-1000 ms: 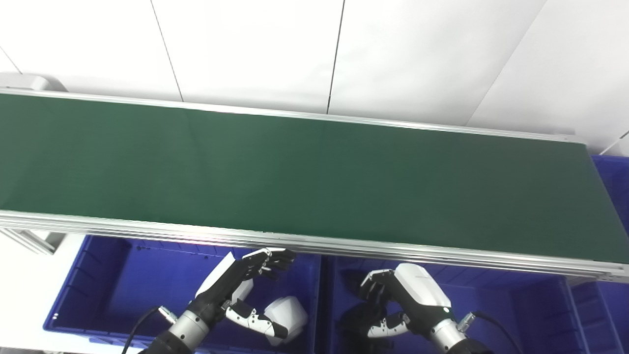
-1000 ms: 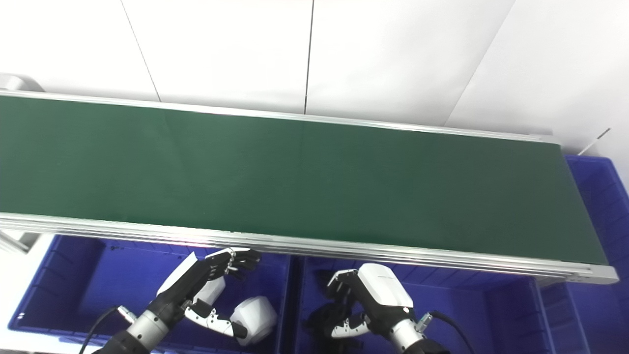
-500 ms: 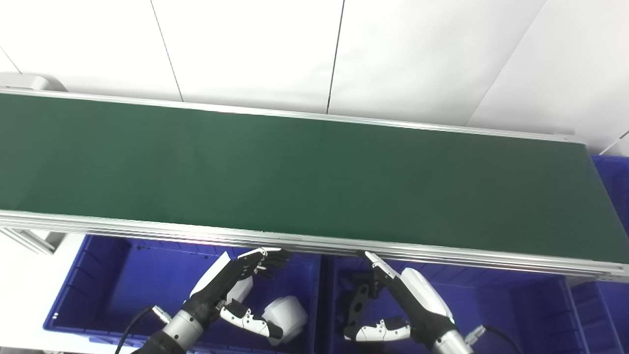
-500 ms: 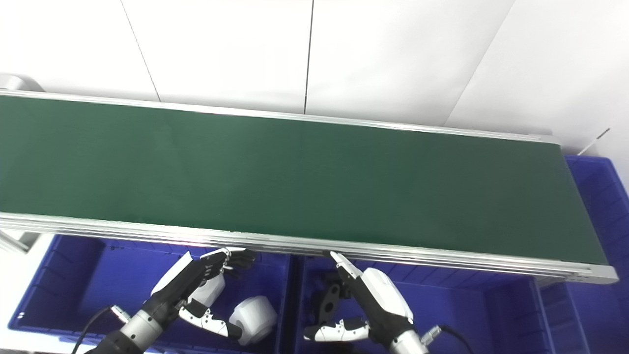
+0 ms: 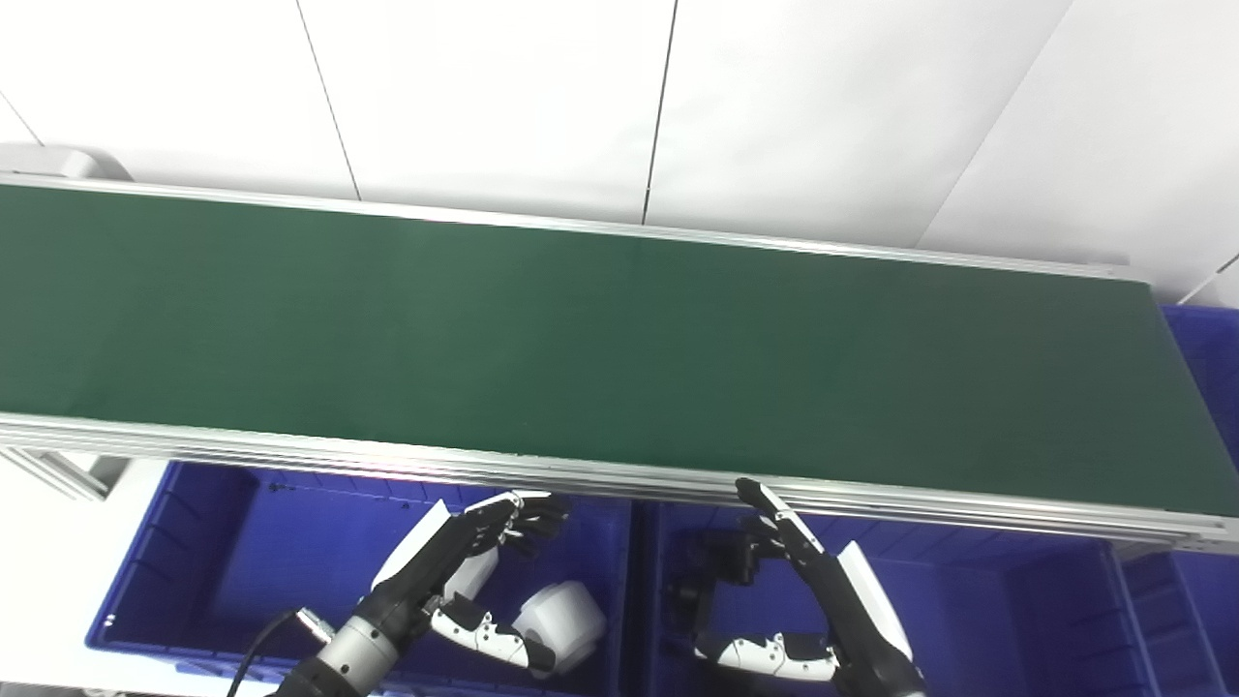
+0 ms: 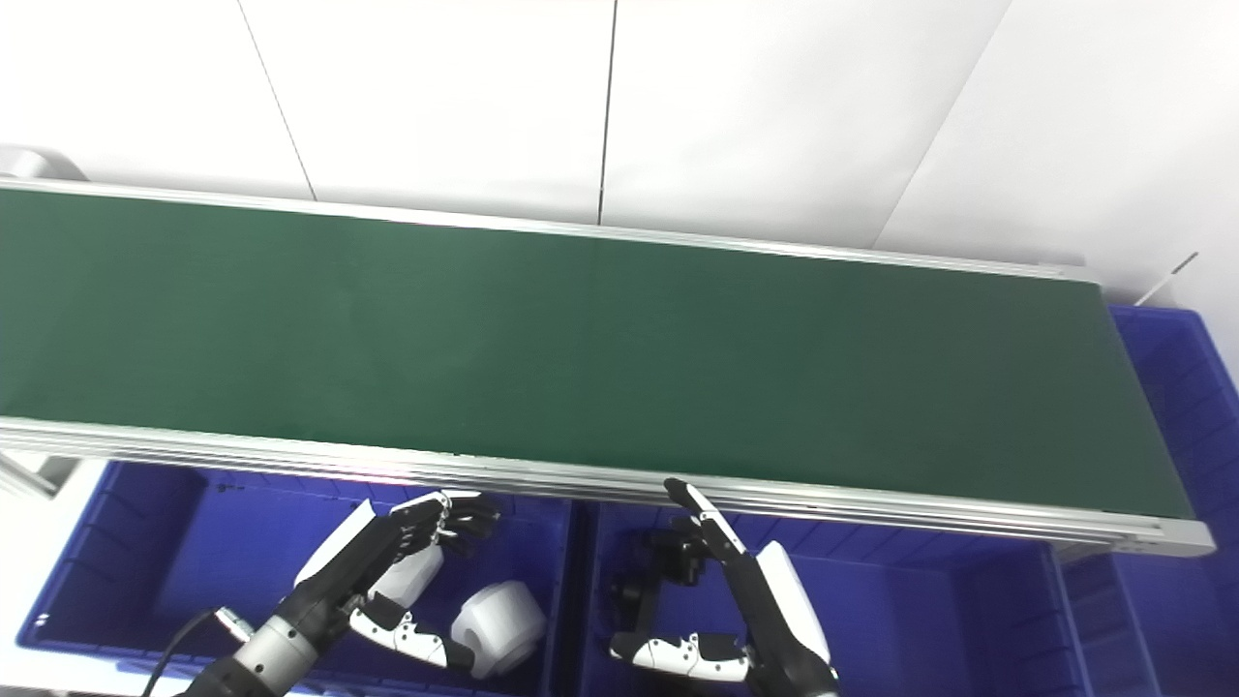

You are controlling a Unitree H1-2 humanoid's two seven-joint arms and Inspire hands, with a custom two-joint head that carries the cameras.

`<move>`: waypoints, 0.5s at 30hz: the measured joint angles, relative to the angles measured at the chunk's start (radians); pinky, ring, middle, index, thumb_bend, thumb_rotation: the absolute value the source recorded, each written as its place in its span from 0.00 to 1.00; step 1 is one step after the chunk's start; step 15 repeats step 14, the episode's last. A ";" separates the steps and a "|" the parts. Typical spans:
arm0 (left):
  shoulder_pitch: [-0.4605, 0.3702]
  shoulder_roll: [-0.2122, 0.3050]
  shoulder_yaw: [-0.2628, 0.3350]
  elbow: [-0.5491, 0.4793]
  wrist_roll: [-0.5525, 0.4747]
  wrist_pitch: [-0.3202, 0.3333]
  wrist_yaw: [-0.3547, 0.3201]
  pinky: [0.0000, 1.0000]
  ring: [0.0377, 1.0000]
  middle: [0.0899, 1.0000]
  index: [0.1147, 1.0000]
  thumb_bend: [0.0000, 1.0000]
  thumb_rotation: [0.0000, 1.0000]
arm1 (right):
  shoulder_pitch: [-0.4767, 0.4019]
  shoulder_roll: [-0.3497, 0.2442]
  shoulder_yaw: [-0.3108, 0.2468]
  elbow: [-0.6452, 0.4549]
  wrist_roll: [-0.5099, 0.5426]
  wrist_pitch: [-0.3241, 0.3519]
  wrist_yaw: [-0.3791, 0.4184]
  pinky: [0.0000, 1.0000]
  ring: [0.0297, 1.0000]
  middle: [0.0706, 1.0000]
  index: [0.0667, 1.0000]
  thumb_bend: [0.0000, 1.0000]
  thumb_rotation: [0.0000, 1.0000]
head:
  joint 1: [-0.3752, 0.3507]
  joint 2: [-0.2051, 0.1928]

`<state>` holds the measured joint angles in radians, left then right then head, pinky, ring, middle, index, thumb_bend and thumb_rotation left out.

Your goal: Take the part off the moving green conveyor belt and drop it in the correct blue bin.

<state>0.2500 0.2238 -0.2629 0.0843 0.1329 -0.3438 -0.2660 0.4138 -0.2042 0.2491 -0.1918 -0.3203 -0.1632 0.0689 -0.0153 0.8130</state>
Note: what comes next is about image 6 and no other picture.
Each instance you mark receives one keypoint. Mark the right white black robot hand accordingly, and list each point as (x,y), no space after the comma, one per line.
(774,610)

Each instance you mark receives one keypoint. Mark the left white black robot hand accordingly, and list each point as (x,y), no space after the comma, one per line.
(358,561)

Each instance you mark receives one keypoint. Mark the black flanged part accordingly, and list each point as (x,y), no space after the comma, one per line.
(634,600)
(673,557)

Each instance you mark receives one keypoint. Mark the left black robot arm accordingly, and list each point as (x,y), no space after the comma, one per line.
(271,653)

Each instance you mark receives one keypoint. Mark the white cylindrical part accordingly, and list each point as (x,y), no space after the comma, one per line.
(498,629)
(416,576)

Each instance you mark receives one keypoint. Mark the blue plastic bin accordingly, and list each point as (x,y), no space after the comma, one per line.
(1191,387)
(920,620)
(174,552)

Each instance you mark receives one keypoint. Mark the green conveyor belt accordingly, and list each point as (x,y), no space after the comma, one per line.
(484,472)
(581,358)

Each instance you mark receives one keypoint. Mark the aluminium conveyor support leg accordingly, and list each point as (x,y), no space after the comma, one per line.
(34,474)

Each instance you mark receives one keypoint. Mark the grey conveyor motor housing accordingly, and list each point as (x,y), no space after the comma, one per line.
(34,165)

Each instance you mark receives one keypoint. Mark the thin grey rod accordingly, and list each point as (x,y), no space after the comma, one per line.
(1166,279)

